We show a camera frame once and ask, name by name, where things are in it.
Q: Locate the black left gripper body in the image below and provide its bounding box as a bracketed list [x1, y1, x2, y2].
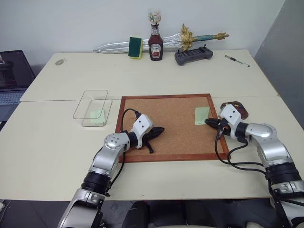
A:
[142, 128, 158, 144]

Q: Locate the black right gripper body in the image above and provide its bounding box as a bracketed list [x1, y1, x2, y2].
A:
[218, 118, 230, 134]

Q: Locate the green sticky note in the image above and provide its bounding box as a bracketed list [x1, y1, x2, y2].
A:
[90, 109, 106, 124]
[194, 106, 211, 125]

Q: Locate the dark brown tray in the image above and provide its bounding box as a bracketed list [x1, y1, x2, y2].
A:
[220, 101, 249, 119]

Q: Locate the clear plastic box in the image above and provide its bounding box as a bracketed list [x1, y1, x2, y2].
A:
[73, 89, 114, 128]

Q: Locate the wood-framed cork board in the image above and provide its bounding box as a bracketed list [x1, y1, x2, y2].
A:
[114, 93, 230, 163]

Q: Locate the black and silver pen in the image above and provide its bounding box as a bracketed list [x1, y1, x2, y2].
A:
[225, 55, 251, 68]

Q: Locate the grey handheld controller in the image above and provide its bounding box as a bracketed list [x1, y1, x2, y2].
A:
[174, 45, 214, 66]

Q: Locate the black rounded shape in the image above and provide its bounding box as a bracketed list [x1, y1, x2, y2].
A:
[122, 201, 151, 228]

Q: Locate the ketchup bottle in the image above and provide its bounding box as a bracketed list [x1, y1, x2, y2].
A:
[148, 23, 164, 61]

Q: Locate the green and yellow sponge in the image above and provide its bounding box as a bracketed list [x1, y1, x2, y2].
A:
[128, 36, 144, 59]

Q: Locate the silver and gold toy sword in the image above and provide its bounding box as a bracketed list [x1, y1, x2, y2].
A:
[93, 23, 230, 54]

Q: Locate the clear plastic jar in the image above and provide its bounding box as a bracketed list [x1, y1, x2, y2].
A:
[147, 8, 162, 25]

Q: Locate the grey laptop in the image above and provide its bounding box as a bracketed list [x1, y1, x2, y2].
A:
[0, 49, 36, 106]

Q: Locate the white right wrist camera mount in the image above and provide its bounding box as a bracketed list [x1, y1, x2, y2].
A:
[218, 104, 243, 140]

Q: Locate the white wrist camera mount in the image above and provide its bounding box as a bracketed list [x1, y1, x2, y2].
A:
[130, 114, 154, 150]
[218, 104, 243, 140]

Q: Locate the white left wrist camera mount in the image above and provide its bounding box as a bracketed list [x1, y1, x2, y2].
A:
[130, 114, 154, 150]

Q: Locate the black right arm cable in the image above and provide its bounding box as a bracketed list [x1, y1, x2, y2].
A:
[214, 120, 270, 178]

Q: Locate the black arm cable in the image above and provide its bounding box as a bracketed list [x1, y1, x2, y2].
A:
[104, 108, 143, 197]
[214, 120, 270, 178]

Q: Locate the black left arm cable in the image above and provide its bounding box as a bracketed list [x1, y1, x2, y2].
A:
[104, 108, 143, 197]

